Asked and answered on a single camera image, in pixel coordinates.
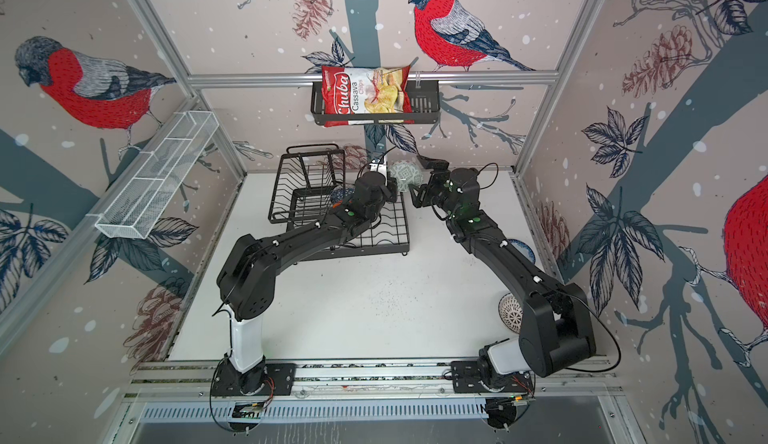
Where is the green patterned bowl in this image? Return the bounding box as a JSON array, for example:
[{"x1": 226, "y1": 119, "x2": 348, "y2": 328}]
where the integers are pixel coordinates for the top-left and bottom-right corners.
[{"x1": 389, "y1": 161, "x2": 424, "y2": 193}]

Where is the black wire dish rack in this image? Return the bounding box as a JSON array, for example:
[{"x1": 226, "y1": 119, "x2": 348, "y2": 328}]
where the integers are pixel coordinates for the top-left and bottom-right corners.
[{"x1": 268, "y1": 144, "x2": 410, "y2": 260}]

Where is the dark blue patterned bowl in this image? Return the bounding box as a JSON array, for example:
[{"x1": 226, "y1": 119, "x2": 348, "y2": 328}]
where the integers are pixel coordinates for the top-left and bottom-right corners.
[{"x1": 330, "y1": 186, "x2": 354, "y2": 204}]

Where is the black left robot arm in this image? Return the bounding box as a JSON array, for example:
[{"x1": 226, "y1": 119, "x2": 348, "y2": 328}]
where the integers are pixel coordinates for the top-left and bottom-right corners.
[{"x1": 214, "y1": 171, "x2": 398, "y2": 396}]

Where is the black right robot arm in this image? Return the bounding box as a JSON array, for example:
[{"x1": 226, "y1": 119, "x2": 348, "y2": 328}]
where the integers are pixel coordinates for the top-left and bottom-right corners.
[{"x1": 409, "y1": 156, "x2": 596, "y2": 388}]

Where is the blue white floral bowl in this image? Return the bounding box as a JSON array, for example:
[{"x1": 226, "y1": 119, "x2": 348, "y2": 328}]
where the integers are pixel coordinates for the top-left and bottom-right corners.
[{"x1": 511, "y1": 239, "x2": 536, "y2": 264}]

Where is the red cassava chips bag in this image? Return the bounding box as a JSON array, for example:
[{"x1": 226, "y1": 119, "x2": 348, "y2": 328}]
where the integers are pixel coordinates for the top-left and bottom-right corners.
[{"x1": 320, "y1": 66, "x2": 412, "y2": 117}]

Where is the white lattice patterned bowl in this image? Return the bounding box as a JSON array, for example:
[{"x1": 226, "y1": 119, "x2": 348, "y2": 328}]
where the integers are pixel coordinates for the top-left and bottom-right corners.
[{"x1": 498, "y1": 293, "x2": 523, "y2": 334}]

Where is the black wall basket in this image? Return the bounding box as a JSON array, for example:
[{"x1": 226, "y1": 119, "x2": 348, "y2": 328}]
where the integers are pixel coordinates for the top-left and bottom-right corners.
[{"x1": 309, "y1": 80, "x2": 441, "y2": 126}]

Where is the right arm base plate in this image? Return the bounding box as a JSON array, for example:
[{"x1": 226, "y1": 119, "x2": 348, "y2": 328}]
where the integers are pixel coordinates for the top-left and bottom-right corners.
[{"x1": 448, "y1": 358, "x2": 535, "y2": 394}]

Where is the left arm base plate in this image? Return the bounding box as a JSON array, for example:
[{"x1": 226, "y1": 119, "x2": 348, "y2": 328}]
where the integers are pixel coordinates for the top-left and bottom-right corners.
[{"x1": 210, "y1": 360, "x2": 296, "y2": 398}]

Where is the white mesh wall shelf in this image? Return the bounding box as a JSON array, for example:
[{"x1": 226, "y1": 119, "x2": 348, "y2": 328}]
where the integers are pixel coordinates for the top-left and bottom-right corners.
[{"x1": 95, "y1": 110, "x2": 219, "y2": 239}]

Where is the aluminium front rail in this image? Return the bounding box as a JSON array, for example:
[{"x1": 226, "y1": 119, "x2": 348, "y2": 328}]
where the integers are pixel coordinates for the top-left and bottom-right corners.
[{"x1": 119, "y1": 357, "x2": 625, "y2": 402}]

